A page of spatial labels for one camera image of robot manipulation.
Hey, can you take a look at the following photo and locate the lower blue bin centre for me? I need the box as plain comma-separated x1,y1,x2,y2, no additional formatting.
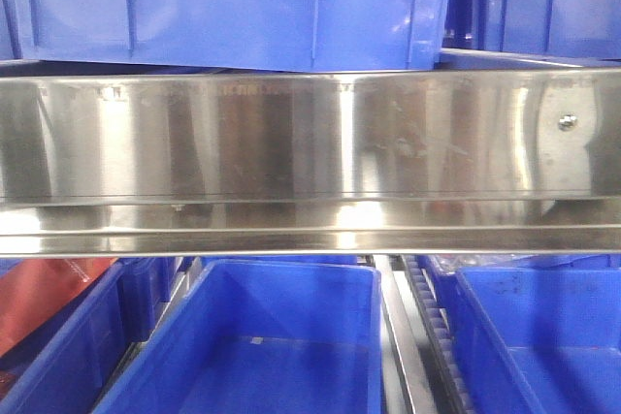
96,260,381,413

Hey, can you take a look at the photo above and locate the blue bin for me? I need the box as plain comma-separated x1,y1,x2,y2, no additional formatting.
96,260,381,413
1,257,179,413
416,253,620,413

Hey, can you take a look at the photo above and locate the large blue crate left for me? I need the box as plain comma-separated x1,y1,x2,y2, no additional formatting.
1,0,448,73

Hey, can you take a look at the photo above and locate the large blue crate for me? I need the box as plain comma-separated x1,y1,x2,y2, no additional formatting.
1,0,448,73
443,0,620,61

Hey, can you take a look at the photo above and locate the white roller track right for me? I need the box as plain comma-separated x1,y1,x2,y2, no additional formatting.
402,255,475,414

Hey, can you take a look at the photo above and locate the large blue crate right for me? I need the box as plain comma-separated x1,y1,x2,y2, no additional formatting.
443,0,620,61

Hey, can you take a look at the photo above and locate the lower blue bin right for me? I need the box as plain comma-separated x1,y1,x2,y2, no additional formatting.
416,253,620,413

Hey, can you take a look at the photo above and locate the red foil bag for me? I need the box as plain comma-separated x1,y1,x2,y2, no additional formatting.
1,257,114,354

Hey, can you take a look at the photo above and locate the lower blue bin left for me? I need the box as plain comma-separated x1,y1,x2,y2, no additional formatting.
1,257,179,413

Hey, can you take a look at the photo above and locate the stainless steel shelf front rail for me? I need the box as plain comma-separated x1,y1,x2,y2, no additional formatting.
1,68,620,258

